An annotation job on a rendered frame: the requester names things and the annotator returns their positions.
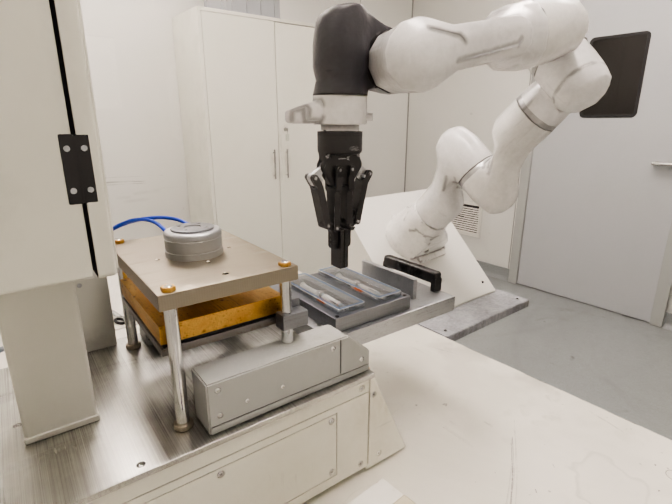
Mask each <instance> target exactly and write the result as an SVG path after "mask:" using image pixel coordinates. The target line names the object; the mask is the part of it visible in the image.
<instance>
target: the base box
mask: <svg viewBox="0 0 672 504"><path fill-rule="evenodd" d="M404 447H405V444H404V442H403V440H402V438H401V435H400V433H399V431H398V429H397V427H396V424H395V422H394V420H393V418H392V415H391V413H390V411H389V409H388V407H387V404H386V402H385V400H384V398H383V396H382V393H381V391H380V389H379V387H378V384H377V382H376V380H375V378H372V379H370V380H368V381H365V382H363V383H361V384H359V385H356V386H354V387H352V388H349V389H347V390H345V391H343V392H340V393H338V394H336V395H333V396H331V397H329V398H326V399H324V400H322V401H320V402H317V403H315V404H313V405H310V406H308V407H306V408H304V409H301V410H299V411H297V412H294V413H292V414H290V415H288V416H285V417H283V418H281V419H278V420H276V421H274V422H272V423H269V424H267V425H265V426H262V427H260V428H258V429H256V430H253V431H251V432H249V433H246V434H244V435H242V436H240V437H237V438H235V439H233V440H230V441H228V442H226V443H224V444H221V445H219V446H217V447H214V448H212V449H210V450H208V451H205V452H203V453H201V454H198V455H196V456H194V457H192V458H189V459H187V460H185V461H182V462H180V463H178V464H176V465H173V466H171V467H169V468H166V469H164V470H162V471H160V472H157V473H155V474H153V475H150V476H148V477H146V478H144V479H141V480H139V481H137V482H134V483H132V484H130V485H128V486H125V487H123V488H121V489H118V490H116V491H114V492H112V493H109V494H107V495H105V496H102V497H100V498H98V499H96V500H93V501H91V502H89V503H86V504H302V503H303V502H305V501H307V500H309V499H310V498H312V497H314V496H316V495H317V494H319V493H321V492H322V491H324V490H326V489H328V488H329V487H331V486H333V485H335V484H336V483H338V482H340V481H341V480H343V479H345V478H347V477H348V476H350V475H352V474H354V473H355V472H357V471H359V470H360V469H362V468H365V469H368V468H370V467H372V466H373V465H375V464H377V463H379V462H380V461H382V460H384V459H385V458H387V457H389V456H390V455H392V454H394V453H396V452H397V451H399V450H401V449H402V448H404Z"/></svg>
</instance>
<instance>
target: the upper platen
mask: <svg viewBox="0 0 672 504"><path fill-rule="evenodd" d="M120 284H121V291H122V295H123V296H124V297H123V303H124V305H125V306H126V308H127V309H128V310H129V312H130V313H131V314H132V316H133V317H134V319H135V320H136V321H137V323H138V324H139V325H140V327H141V328H142V330H143V331H144V332H145V334H146V335H147V336H148V338H149V339H150V341H151V342H152V343H153V345H154V346H155V348H156V349H157V350H158V352H159V353H160V354H161V356H162V357H164V356H168V347H167V339H166V330H165V322H164V314H163V312H159V311H158V310H157V309H156V308H155V307H154V306H153V305H152V303H151V302H150V301H149V300H148V299H147V298H146V297H145V295H144V294H143V293H142V292H141V291H140V290H139V289H138V287H137V286H136V285H135V284H134V283H133V282H132V281H131V279H130V278H125V279H120ZM277 311H280V293H279V292H278V291H276V290H274V289H273V288H271V287H269V286H268V287H263V288H259V289H255V290H251V291H247V292H243V293H238V294H234V295H230V296H226V297H222V298H218V299H214V300H209V301H205V302H201V303H197V304H193V305H189V306H184V307H180V308H178V314H179V323H180V333H181V342H182V351H185V350H188V349H191V348H195V347H198V346H201V345H205V344H208V343H212V342H215V341H218V340H222V339H225V338H228V337H232V336H235V335H239V334H242V333H245V332H249V331H252V330H255V329H259V328H262V327H266V326H269V325H272V324H276V312H277Z"/></svg>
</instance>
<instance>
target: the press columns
mask: <svg viewBox="0 0 672 504"><path fill-rule="evenodd" d="M117 273H118V280H119V286H120V293H121V300H122V307H123V314H124V320H125V327H126V334H127V341H128V342H127V343H126V349H128V350H135V349H138V348H139V347H141V342H140V341H139V340H138V336H137V329H136V322H135V319H134V317H133V316H132V314H131V313H130V312H129V310H128V309H127V308H126V306H125V305H124V303H123V297H124V296H123V295H122V291H121V284H120V279H125V278H129V277H128V276H127V275H126V274H125V273H124V271H123V270H122V269H121V268H120V267H118V268H117ZM279 287H280V312H281V313H282V314H290V313H292V289H291V281H288V282H284V283H280V284H279ZM163 314H164V322H165V330H166V339H167V347H168V355H169V364H170V372H171V381H172V389H173V397H174V406H175V414H176V420H175V421H174V424H173V426H174V430H175V431H177V432H185V431H188V430H190V429H191V428H192V427H193V425H194V421H193V418H192V417H190V415H189V406H188V397H187V387H186V378H185V369H184V360H183V351H182V342H181V333H180V323H179V314H178V308H176V309H172V310H168V311H164V312H163ZM281 339H282V343H284V344H290V343H292V342H293V329H290V330H287V331H282V330H281Z"/></svg>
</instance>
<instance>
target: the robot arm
mask: <svg viewBox="0 0 672 504"><path fill-rule="evenodd" d="M588 28H589V19H588V12H587V10H586V9H585V8H584V6H583V5H582V4H581V2H580V1H579V0H524V1H520V2H516V3H512V4H508V5H505V6H503V7H501V8H499V9H496V10H494V11H492V12H491V13H490V14H489V15H488V17H487V18H486V19H485V20H481V21H474V22H467V23H460V24H450V23H446V22H442V21H439V20H435V19H432V18H428V17H421V16H417V17H414V18H411V19H409V20H406V21H403V22H401V23H400V24H398V25H397V26H396V27H394V28H391V27H389V26H386V25H384V24H383V23H382V22H380V21H379V20H377V19H376V18H375V17H374V16H373V15H371V14H370V13H369V12H368V11H367V10H366V9H365V7H364V6H363V5H362V4H358V3H343V4H337V5H334V6H332V7H330V8H327V9H326V10H325V11H324V12H322V13H321V14H320V15H319V16H318V18H317V20H316V22H315V30H314V37H313V71H314V75H315V80H316V82H315V87H314V92H313V102H310V103H307V104H306V103H305V104H303V105H301V106H298V107H295V108H293V109H290V110H287V111H286V112H285V121H286V122H287V123H293V124H316V125H321V130H323V131H317V150H318V153H319V160H318V162H317V168H316V169H315V170H314V171H313V172H312V173H311V174H310V173H307V174H305V180H306V181H307V183H308V185H309V186H310V190H311V194H312V199H313V204H314V208H315V213H316V218H317V222H318V226H319V227H321V228H324V229H327V230H328V246H329V248H331V265H333V266H335V267H337V268H339V269H342V268H346V267H348V246H350V244H351V230H354V229H355V226H354V225H356V224H357V225H358V224H360V221H361V216H362V211H363V206H364V201H365V196H366V191H367V186H368V182H369V180H370V178H371V176H372V174H373V172H372V171H371V170H367V169H365V168H364V167H363V166H362V161H361V159H360V153H361V152H362V134H363V131H326V130H359V125H362V124H366V123H367V120H370V121H373V113H367V96H368V90H369V91H373V92H376V93H380V94H387V95H390V94H398V93H424V92H426V91H429V90H431V89H434V88H436V87H437V86H438V85H440V84H441V83H442V82H443V81H445V80H446V79H447V78H449V77H450V76H451V75H453V74H454V73H455V72H457V71H458V70H462V69H467V68H472V67H476V66H481V65H488V66H489V67H490V68H491V69H492V70H493V71H519V70H524V69H529V71H530V73H531V74H532V76H533V78H534V80H535V82H534V83H532V84H531V85H530V86H529V87H528V88H527V89H525V90H524V91H523V92H522V93H521V94H520V95H519V96H518V98H516V99H515V100H514V101H513V102H512V103H511V104H510V105H509V106H508V107H507V108H506V109H505V111H504V112H503V113H502V114H501V115H500V116H499V117H498V118H497V119H496V120H495V123H494V126H493V130H492V135H493V140H494V146H495V147H494V153H493V154H492V153H491V152H490V151H489V149H488V148H487V147H486V146H485V145H484V143H483V142H482V141H481V140H480V139H479V137H478V136H476V135H475V134H473V133H472V132H471V131H469V130H468V129H466V128H465V127H464V126H457V127H454V128H451V129H448V130H447V131H446V132H444V133H443V134H442V135H441V137H440V139H439V141H438V143H437V146H436V154H437V170H436V173H435V176H434V179H433V182H432V184H431V186H430V187H429V188H428V189H427V190H426V191H425V193H424V194H423V195H422V196H421V197H420V198H419V199H418V200H417V201H416V202H414V203H413V204H412V205H411V206H410V205H407V206H406V207H405V208H404V209H403V210H402V211H401V212H399V213H398V214H392V216H391V219H390V222H389V223H388V225H387V226H386V233H385V236H386V238H387V240H388V242H389V244H390V246H391V248H392V249H393V250H395V251H396V252H397V253H398V254H400V255H401V256H402V257H404V258H406V259H408V260H409V261H411V262H414V263H417V264H422V263H425V262H427V261H430V260H433V259H436V258H438V257H441V256H444V255H445V254H446V251H445V247H446V245H445V244H446V243H447V242H448V234H447V232H446V230H445V229H446V227H447V225H448V224H449V223H450V222H451V221H452V220H453V219H455V218H456V217H457V216H458V215H459V214H460V212H461V211H462V209H463V205H464V196H463V191H462V188H463V190H464V191H465V192H466V193H467V194H468V195H469V197H470V198H471V199H472V200H473V201H474V202H475V203H476V204H477V205H478V206H479V207H481V208H482V209H483V210H485V211H486V212H487V213H489V214H498V213H503V212H504V211H506V210H507V209H508V208H510V207H511V206H512V205H513V204H514V203H515V201H516V199H517V198H518V193H519V188H518V179H519V174H520V170H521V167H522V165H523V162H524V161H525V159H526V157H527V156H528V154H529V153H530V152H531V151H532V150H533V149H534V148H535V147H536V146H537V145H538V144H539V143H540V142H541V141H543V140H544V139H545V138H546V137H547V136H548V135H549V134H550V133H551V132H553V130H554V129H555V128H556V127H557V126H558V125H559V124H560V123H561V122H562V121H563V120H564V119H565V118H566V117H567V116H568V115H569V113H578V112H580V111H582V110H584V109H586V108H588V107H590V106H592V105H594V104H596V103H597V102H598V101H599V100H600V99H601V98H602V96H603V95H604V94H605V93H606V91H607V89H608V87H609V85H610V81H611V77H612V76H611V74H610V72H609V70H608V68H607V66H606V64H605V62H604V61H603V60H602V58H601V57H600V56H599V54H598V53H597V51H596V50H595V49H594V48H593V47H592V46H591V45H590V44H589V42H588V39H587V37H586V36H585V35H586V34H587V32H588ZM322 177H323V179H324V180H325V190H326V191H327V201H326V196H325V191H324V187H323V184H322V182H323V179H322ZM355 178H356V179H355ZM354 179H355V182H354Z"/></svg>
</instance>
